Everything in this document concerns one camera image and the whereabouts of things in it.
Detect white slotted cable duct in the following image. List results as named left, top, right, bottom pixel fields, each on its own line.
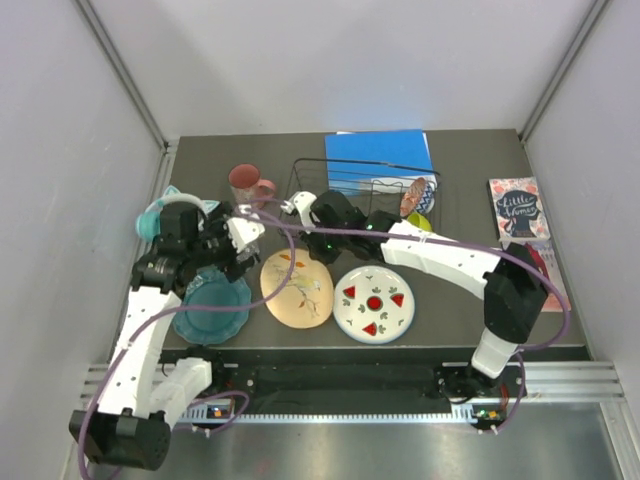
left=179, top=399, right=506, bottom=425

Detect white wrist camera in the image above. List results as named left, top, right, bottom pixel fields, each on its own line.
left=226, top=217, right=265, bottom=253
left=280, top=191, right=317, bottom=224

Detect red illustrated book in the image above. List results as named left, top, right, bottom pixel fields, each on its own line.
left=499, top=238, right=571, bottom=313

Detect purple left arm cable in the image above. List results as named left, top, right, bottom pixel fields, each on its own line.
left=74, top=196, right=301, bottom=480

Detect pink ghost mug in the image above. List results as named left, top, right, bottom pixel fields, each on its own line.
left=228, top=163, right=276, bottom=208

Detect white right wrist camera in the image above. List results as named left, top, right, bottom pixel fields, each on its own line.
left=280, top=191, right=317, bottom=224

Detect teal cat ear headphones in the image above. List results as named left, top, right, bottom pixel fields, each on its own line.
left=135, top=185, right=221, bottom=242

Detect red patterned small bowl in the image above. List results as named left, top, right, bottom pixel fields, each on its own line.
left=399, top=177, right=437, bottom=218

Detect Little Women book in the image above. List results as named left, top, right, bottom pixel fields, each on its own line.
left=487, top=177, right=551, bottom=243

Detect peach bird plate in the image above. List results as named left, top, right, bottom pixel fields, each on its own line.
left=259, top=248, right=334, bottom=329

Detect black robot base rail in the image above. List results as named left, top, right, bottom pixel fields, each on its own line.
left=160, top=347, right=522, bottom=416

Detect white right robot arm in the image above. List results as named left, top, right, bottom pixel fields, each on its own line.
left=290, top=190, right=549, bottom=396

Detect lime green bowl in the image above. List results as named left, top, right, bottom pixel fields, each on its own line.
left=406, top=211, right=433, bottom=232

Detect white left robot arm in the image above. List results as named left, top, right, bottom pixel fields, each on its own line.
left=69, top=195, right=264, bottom=478

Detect white watermelon plate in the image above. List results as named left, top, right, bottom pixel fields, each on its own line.
left=332, top=266, right=416, bottom=345

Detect blue folder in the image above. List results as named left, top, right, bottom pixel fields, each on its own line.
left=325, top=130, right=439, bottom=195

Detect black wire dish rack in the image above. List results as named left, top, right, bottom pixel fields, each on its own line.
left=281, top=158, right=444, bottom=230

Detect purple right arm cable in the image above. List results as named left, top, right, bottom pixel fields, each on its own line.
left=234, top=197, right=572, bottom=435

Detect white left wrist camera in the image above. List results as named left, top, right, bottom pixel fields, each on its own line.
left=226, top=217, right=265, bottom=253

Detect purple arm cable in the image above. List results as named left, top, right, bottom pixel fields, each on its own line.
left=74, top=196, right=301, bottom=480
left=234, top=197, right=572, bottom=435

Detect clear plastic cup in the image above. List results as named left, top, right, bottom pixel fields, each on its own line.
left=227, top=204, right=265, bottom=261

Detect teal scalloped plate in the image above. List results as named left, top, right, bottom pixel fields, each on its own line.
left=171, top=267, right=253, bottom=346

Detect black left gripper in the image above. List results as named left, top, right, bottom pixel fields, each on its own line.
left=184, top=202, right=257, bottom=281

